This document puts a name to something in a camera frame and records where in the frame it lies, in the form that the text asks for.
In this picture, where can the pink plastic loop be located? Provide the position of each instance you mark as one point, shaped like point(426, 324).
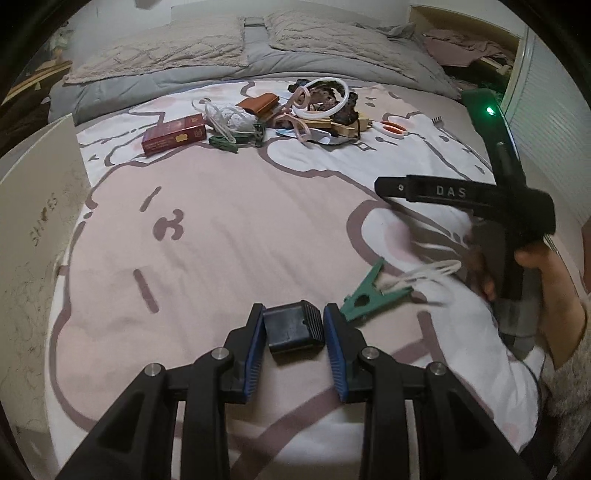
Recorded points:
point(307, 99)

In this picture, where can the light green clip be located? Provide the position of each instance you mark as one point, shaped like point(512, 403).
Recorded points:
point(364, 300)

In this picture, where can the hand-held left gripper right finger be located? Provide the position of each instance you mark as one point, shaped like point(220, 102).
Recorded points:
point(334, 355)

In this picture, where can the small dark comb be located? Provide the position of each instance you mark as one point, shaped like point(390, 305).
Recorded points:
point(438, 121)

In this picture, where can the wooden closet alcove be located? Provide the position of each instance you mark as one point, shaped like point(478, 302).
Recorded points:
point(461, 18)

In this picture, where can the white cardboard box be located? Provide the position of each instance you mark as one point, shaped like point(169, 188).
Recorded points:
point(37, 230)

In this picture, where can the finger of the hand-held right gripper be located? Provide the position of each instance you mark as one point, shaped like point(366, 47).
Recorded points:
point(392, 188)

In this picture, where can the white headboard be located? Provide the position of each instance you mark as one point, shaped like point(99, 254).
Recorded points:
point(207, 10)

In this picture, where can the dark red rectangular box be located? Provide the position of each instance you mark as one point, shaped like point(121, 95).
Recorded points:
point(173, 136)

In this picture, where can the grey duvet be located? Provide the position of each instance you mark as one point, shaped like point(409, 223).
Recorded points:
point(138, 87)

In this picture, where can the crumpled grey cloth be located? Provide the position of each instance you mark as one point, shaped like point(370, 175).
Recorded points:
point(401, 28)

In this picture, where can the brown folded blanket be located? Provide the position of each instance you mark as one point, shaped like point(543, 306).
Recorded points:
point(23, 115)

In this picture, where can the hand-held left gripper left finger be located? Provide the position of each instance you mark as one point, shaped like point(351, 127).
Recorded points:
point(256, 360)

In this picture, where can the beige bed sheet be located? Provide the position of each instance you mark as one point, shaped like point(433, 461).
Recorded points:
point(438, 99)

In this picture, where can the beige quilted pillow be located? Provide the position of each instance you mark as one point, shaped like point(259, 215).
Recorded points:
point(341, 41)
point(161, 50)

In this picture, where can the light blue card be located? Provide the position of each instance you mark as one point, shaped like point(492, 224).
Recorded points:
point(318, 137)

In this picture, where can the white louvred door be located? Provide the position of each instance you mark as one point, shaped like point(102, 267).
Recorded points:
point(540, 92)

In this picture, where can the small black plastic case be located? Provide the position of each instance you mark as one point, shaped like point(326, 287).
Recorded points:
point(291, 327)

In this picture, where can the person's right forearm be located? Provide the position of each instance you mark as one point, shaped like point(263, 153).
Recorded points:
point(570, 369)

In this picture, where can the person's right hand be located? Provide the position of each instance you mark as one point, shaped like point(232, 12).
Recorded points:
point(554, 277)

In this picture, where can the brown leather wallet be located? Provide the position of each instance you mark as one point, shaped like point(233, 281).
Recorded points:
point(258, 103)

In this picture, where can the pink crumpled clothes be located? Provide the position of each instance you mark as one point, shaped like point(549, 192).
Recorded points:
point(457, 46)

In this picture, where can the dark phone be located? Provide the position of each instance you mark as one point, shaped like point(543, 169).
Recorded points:
point(255, 21)

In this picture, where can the light wooden board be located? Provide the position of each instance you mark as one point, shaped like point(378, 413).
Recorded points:
point(341, 129)

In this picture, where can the wooden shelf unit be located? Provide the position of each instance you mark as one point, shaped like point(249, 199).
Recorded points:
point(37, 83)

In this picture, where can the light wooden block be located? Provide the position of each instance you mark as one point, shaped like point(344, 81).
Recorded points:
point(364, 123)

